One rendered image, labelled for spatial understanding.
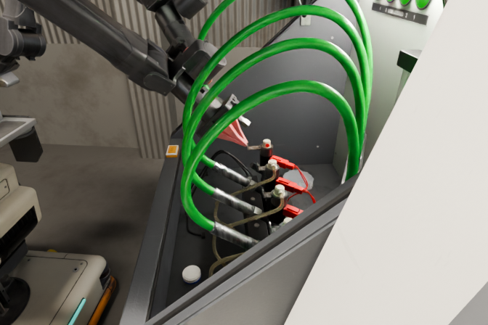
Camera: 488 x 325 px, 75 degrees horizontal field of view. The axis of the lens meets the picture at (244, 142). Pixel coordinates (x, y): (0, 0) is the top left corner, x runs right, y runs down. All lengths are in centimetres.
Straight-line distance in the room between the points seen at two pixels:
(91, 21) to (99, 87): 229
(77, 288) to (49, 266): 20
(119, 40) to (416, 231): 50
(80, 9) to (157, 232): 43
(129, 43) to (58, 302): 118
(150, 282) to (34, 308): 100
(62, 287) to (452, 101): 152
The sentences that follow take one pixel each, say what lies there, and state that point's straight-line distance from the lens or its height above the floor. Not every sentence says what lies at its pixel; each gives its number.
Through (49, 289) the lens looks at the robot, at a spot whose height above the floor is 28.
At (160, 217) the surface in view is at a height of 95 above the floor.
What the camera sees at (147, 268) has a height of 95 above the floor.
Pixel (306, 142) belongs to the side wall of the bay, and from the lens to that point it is 106.
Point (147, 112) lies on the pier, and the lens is 258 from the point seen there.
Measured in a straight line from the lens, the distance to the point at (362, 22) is 64.
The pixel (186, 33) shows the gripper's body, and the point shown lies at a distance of 77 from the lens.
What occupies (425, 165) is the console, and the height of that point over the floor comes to 131.
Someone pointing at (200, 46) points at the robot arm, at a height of 130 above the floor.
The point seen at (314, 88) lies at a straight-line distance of 37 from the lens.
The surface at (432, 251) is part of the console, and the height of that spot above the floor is 128.
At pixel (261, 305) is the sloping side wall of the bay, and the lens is 42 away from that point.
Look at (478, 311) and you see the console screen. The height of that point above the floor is 128.
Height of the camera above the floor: 143
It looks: 29 degrees down
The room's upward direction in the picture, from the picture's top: straight up
